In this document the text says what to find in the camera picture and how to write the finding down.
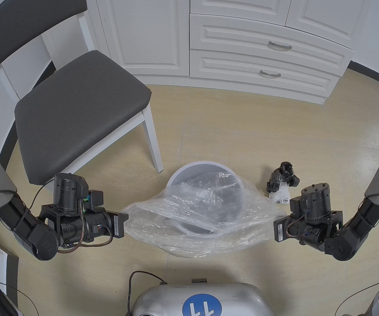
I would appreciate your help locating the clear plastic bag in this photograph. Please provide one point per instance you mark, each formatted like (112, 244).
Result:
(163, 216)

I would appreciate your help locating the white wardrobe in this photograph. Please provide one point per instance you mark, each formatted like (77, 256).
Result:
(242, 28)

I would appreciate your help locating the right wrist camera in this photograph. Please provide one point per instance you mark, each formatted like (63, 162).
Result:
(296, 206)

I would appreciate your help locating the clear printed wrapper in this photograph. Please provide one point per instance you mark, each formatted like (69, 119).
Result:
(281, 196)

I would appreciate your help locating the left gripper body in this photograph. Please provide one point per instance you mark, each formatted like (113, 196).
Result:
(94, 225)

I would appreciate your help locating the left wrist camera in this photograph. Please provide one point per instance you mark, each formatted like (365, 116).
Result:
(96, 200)

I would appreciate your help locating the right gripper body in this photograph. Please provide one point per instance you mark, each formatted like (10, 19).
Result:
(303, 234)

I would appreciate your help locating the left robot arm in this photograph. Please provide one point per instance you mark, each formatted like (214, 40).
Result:
(35, 235)

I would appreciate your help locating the grey and white chair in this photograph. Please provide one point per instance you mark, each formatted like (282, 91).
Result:
(77, 110)

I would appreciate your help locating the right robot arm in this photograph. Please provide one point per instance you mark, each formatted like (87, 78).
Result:
(350, 242)

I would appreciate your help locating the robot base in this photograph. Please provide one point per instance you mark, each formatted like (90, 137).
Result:
(209, 295)

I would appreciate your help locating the crumpled black plastic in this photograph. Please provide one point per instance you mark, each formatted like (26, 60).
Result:
(283, 173)

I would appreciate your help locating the white trash bin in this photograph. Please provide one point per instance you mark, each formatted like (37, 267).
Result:
(192, 170)

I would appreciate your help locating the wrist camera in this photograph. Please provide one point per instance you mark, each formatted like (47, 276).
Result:
(96, 200)
(296, 206)

